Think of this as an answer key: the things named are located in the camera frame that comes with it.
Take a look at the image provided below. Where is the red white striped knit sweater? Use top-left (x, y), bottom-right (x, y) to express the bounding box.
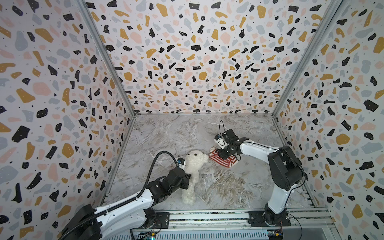
top-left (208, 146), bottom-right (239, 169)

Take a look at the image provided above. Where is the white plush teddy bear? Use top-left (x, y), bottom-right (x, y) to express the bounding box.
top-left (182, 150), bottom-right (209, 205)

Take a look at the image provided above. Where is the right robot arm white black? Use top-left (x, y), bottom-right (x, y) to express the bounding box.
top-left (215, 129), bottom-right (305, 226)

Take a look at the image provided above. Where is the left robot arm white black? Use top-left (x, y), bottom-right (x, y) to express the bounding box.
top-left (60, 168), bottom-right (191, 240)

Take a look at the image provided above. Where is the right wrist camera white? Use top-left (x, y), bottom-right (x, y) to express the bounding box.
top-left (214, 134), bottom-right (228, 149)

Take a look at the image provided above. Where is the left black corrugated cable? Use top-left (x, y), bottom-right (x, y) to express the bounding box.
top-left (58, 150), bottom-right (181, 240)

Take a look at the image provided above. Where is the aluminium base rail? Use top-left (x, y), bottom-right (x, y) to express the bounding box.
top-left (152, 208), bottom-right (335, 230)

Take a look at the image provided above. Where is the white slotted cable duct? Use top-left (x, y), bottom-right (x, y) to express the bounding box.
top-left (89, 230), bottom-right (269, 240)

